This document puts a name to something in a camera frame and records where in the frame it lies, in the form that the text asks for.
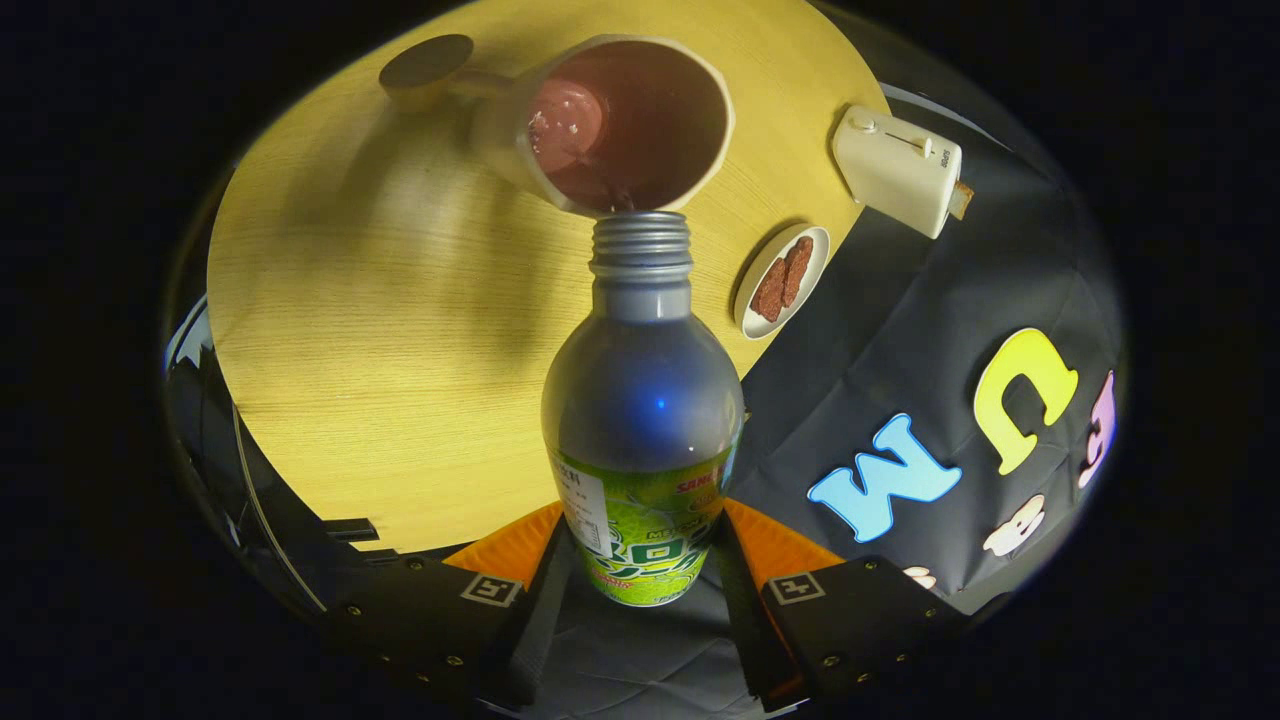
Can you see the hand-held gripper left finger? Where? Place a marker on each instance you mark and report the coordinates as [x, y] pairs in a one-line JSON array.
[[540, 620]]

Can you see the round white plate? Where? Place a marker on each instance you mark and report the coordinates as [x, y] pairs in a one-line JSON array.
[[748, 318]]

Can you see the reddish brown meat piece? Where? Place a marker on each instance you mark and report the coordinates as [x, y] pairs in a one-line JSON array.
[[771, 292], [798, 268]]

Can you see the toast slice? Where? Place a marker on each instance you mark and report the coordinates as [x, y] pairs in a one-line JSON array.
[[960, 200]]

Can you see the white toaster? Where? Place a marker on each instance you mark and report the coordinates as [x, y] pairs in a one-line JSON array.
[[895, 170]]

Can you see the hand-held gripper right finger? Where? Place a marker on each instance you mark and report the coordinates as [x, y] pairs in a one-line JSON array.
[[740, 615]]

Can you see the wooden table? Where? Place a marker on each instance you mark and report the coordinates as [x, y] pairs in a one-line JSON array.
[[380, 350]]

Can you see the silver juice bottle green label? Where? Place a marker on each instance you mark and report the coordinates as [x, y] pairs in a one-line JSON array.
[[640, 400]]

